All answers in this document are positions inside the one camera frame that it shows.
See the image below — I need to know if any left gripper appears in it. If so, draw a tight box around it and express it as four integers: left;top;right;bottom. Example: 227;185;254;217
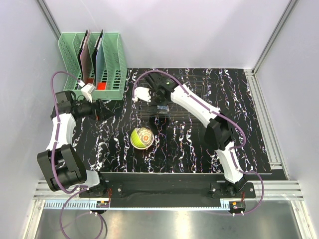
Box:
75;94;115;122

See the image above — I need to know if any green patterned bowl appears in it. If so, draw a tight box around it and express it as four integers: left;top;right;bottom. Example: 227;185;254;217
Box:
130;127;154;150

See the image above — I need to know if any blue floral white bowl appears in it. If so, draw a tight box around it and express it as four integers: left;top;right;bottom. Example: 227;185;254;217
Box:
156;105;169;115

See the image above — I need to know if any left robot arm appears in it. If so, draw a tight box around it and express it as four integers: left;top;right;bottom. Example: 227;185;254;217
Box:
37;91;115;197

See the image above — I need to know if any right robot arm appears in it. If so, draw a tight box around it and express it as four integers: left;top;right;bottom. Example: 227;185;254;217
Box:
145;71;247;198

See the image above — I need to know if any dark red block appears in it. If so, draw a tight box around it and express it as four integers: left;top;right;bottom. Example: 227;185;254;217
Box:
86;77;94;84

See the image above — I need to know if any black marble pattern mat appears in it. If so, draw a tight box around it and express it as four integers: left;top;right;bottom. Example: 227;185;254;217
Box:
72;68;286;180

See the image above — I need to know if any light blue board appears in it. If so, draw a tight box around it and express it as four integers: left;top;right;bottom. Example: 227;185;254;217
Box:
92;30;104;86

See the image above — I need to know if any green plastic file organizer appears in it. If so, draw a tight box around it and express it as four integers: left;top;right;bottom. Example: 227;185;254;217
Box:
58;32;127;100

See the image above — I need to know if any left orange connector box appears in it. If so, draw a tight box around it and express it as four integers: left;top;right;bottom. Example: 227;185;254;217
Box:
96;199;110;208

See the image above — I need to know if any orange connector box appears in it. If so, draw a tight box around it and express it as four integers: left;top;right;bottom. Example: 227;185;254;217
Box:
96;199;110;208
230;201;246;211

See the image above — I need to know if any right orange connector box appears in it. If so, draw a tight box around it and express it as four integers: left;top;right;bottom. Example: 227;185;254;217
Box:
230;201;246;211

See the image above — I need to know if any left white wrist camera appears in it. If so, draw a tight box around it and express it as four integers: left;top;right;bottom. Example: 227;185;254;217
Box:
81;83;96;102

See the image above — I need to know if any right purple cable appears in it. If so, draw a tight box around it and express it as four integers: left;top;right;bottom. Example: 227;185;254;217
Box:
133;70;265;215

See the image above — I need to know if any purple cable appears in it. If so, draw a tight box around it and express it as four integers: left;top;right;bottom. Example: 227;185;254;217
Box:
133;70;265;215
50;71;108;238

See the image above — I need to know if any wire dish rack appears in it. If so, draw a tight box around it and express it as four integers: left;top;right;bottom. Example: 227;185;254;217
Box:
133;72;219;126

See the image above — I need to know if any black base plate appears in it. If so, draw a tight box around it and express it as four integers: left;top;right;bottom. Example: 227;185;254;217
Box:
48;171;256;209

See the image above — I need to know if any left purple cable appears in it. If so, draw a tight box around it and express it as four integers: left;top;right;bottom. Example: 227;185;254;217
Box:
50;71;108;238

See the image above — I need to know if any aluminium frame rail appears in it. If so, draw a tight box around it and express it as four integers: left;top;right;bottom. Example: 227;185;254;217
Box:
33;180;304;201

